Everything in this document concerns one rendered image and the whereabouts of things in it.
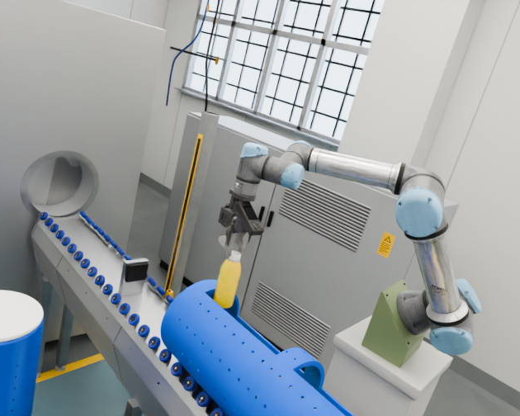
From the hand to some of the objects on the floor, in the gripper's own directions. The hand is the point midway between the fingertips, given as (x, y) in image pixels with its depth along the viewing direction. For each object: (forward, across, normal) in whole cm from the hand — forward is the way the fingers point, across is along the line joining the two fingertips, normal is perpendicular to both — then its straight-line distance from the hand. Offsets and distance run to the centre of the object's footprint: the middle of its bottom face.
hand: (234, 255), depth 143 cm
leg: (+136, +9, -125) cm, 184 cm away
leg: (+137, +8, -26) cm, 140 cm away
